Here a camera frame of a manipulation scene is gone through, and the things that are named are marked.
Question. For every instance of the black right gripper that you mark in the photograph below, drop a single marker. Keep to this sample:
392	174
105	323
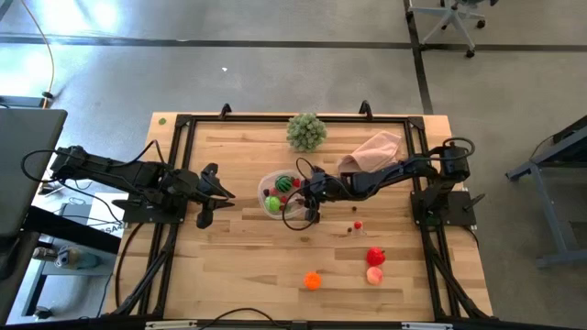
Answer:
328	188

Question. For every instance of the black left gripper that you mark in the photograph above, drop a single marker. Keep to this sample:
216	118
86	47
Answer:
192	188

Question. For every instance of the striped toy watermelon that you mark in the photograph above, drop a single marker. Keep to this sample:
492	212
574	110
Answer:
284	183

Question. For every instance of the clear plastic tupperware container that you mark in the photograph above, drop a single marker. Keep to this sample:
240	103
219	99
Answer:
290	212

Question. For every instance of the pink red toy berry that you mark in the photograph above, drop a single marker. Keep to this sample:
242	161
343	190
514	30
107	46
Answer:
273	191

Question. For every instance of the green toy apple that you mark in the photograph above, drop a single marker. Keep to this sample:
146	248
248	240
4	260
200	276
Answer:
273	204

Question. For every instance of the large red toy fruit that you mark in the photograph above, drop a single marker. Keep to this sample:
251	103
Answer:
375	256

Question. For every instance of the orange toy pumpkin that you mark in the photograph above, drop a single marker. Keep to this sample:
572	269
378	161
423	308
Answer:
312	281

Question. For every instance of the pink toy peach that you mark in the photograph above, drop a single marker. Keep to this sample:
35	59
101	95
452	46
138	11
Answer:
374	275

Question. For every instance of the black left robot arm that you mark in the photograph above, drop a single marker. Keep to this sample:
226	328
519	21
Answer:
119	172

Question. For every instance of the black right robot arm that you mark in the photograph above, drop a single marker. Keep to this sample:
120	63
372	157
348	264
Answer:
394	174

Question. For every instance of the beige folded cloth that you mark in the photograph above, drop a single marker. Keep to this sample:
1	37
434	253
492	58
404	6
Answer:
371	153

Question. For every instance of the potted green succulent plant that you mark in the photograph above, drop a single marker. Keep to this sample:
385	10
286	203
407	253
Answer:
306	133

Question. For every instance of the white labelled box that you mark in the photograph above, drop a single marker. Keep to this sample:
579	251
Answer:
103	220

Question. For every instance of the teal bottle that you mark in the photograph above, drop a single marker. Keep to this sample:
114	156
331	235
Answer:
82	261

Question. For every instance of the dark grey desk top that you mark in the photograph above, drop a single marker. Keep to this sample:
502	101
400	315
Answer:
27	160

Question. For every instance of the office chair base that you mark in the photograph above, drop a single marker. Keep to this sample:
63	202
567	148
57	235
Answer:
451	14

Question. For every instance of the black aluminium table frame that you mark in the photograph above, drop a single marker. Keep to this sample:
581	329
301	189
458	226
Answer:
298	118

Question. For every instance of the black frame hook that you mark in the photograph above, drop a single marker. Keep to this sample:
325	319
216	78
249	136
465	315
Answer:
365	110
224	111

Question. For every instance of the white frame bracket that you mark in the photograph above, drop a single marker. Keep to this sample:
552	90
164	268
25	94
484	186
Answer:
169	325
426	326

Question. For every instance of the grey blue desk frame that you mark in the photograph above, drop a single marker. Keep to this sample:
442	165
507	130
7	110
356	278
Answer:
548	220

